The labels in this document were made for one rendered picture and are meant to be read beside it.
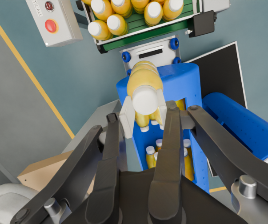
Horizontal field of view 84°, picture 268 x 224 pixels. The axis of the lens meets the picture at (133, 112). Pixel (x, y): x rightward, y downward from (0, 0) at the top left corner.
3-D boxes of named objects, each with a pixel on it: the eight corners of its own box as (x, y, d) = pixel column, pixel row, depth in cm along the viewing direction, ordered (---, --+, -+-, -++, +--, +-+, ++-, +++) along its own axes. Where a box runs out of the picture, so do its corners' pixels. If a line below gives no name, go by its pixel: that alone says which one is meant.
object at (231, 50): (208, 169, 205) (212, 177, 191) (174, 63, 153) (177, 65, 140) (249, 158, 193) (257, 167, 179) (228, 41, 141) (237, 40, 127)
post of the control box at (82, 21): (113, 36, 148) (59, 22, 57) (112, 32, 146) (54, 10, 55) (117, 35, 147) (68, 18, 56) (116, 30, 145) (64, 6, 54)
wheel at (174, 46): (170, 51, 60) (175, 50, 58) (168, 38, 58) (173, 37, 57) (176, 49, 63) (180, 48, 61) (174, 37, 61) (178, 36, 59)
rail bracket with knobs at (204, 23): (183, 39, 64) (189, 38, 55) (181, 20, 62) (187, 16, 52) (207, 33, 63) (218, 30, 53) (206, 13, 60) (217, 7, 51)
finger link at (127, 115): (132, 138, 17) (126, 139, 17) (135, 113, 23) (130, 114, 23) (125, 114, 16) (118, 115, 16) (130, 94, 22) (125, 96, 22)
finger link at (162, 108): (158, 107, 15) (166, 106, 15) (156, 89, 21) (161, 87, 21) (164, 132, 16) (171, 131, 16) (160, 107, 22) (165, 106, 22)
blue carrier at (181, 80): (157, 204, 100) (164, 260, 74) (119, 76, 67) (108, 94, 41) (200, 198, 97) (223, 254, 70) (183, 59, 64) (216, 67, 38)
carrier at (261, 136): (214, 86, 144) (192, 107, 155) (298, 136, 65) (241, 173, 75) (234, 103, 150) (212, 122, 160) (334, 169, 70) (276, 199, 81)
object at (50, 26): (49, 34, 49) (47, 34, 48) (44, 22, 48) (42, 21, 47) (59, 30, 49) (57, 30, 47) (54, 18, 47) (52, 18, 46)
